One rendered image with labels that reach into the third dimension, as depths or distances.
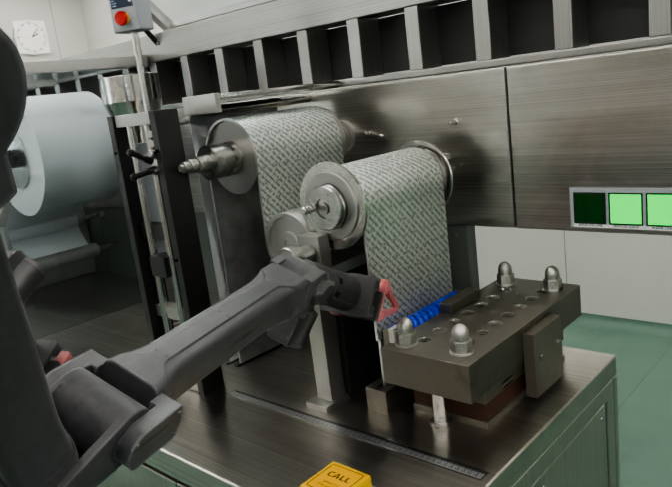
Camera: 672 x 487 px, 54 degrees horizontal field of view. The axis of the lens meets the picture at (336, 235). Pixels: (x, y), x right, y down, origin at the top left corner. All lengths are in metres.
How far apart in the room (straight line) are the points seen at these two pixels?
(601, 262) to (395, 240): 2.78
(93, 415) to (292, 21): 1.15
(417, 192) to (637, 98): 0.38
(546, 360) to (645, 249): 2.62
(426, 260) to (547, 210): 0.24
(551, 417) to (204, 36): 1.26
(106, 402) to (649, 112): 0.91
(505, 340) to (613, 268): 2.79
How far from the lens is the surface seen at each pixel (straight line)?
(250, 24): 1.69
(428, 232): 1.21
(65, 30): 7.09
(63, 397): 0.62
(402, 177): 1.15
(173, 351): 0.68
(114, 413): 0.60
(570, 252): 3.89
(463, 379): 1.00
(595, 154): 1.21
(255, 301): 0.79
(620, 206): 1.20
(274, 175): 1.25
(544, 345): 1.15
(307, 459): 1.06
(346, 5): 1.48
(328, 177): 1.08
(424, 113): 1.36
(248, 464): 1.07
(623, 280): 3.83
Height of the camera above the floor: 1.43
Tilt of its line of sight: 12 degrees down
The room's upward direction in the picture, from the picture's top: 7 degrees counter-clockwise
